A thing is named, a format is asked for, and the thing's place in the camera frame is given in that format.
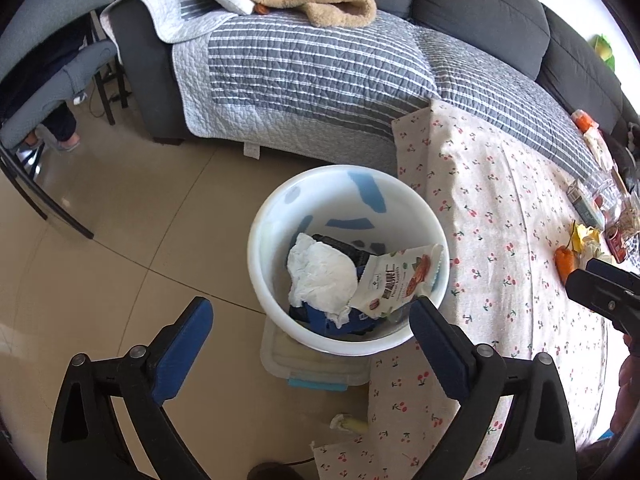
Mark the pile of clothes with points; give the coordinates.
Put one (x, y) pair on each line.
(634, 142)

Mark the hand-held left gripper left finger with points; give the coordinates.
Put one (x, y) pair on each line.
(181, 350)

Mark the black side table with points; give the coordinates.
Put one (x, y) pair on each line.
(107, 90)

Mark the white packet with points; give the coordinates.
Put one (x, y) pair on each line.
(597, 147)

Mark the crumpled wrapper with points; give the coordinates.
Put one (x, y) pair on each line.
(347, 424)

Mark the person's right hand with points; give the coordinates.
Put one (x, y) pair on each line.
(631, 380)

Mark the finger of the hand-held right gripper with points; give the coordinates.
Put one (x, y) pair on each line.
(612, 271)
(600, 297)

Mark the white tissue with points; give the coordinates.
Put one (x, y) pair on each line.
(322, 275)

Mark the cherry print tablecloth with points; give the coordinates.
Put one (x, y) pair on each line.
(505, 240)

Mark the clear bag with tomatoes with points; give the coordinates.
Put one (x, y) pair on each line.
(602, 190)

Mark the yellow wrapper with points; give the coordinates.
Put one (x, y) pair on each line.
(582, 235)

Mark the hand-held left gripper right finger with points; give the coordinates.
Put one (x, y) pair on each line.
(442, 350)

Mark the black plastic tray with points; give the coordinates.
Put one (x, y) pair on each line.
(345, 247)

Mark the grey striped quilt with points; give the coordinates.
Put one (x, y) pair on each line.
(310, 70)

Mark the white plastic bin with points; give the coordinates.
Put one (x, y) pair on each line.
(272, 265)

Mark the dark grey sofa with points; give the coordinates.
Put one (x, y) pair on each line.
(480, 5)

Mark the orange snack bag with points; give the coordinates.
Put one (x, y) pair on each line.
(582, 120)

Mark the crumpled white paper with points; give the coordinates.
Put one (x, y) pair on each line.
(594, 251)

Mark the orange carrot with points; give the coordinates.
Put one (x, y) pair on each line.
(565, 262)

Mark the person's own foot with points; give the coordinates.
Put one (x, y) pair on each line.
(267, 472)

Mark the clear plastic storage box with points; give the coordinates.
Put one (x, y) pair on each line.
(320, 372)

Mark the white snack bag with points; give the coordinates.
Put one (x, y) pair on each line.
(400, 280)

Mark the green plush toy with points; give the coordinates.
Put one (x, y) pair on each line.
(604, 50)

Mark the small orange object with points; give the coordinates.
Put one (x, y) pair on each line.
(262, 8)

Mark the small blue white carton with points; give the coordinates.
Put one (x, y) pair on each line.
(585, 205)

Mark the grey padded chair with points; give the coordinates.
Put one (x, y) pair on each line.
(50, 95)

